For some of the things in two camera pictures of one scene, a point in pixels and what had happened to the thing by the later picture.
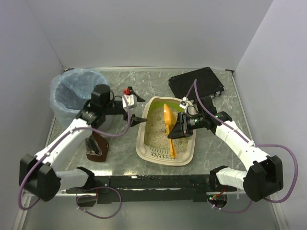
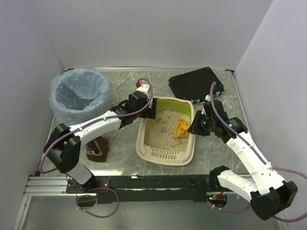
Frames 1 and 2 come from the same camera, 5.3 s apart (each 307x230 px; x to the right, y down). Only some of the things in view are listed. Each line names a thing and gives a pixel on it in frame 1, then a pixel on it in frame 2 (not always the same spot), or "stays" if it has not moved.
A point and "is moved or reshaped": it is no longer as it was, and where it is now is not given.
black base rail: x=138 y=189 stays
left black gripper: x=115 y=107 → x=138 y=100
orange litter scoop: x=170 y=118 is moved or reshaped
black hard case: x=207 y=84 stays
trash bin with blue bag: x=70 y=90 stays
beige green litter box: x=153 y=146 stays
